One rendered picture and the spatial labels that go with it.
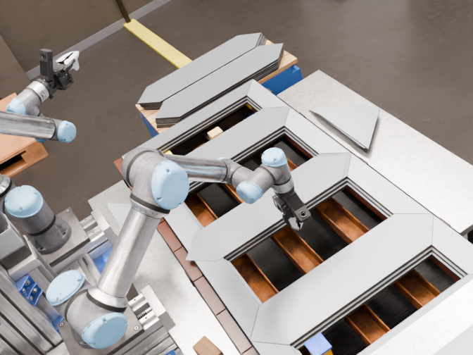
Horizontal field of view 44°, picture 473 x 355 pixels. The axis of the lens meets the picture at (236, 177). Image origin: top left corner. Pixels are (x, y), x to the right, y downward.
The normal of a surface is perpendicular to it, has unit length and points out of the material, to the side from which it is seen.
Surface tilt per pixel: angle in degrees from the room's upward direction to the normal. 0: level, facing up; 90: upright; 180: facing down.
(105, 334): 94
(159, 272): 0
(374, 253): 0
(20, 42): 90
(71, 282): 8
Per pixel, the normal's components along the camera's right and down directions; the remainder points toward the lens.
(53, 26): 0.51, 0.47
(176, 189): 0.72, 0.22
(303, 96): -0.29, -0.69
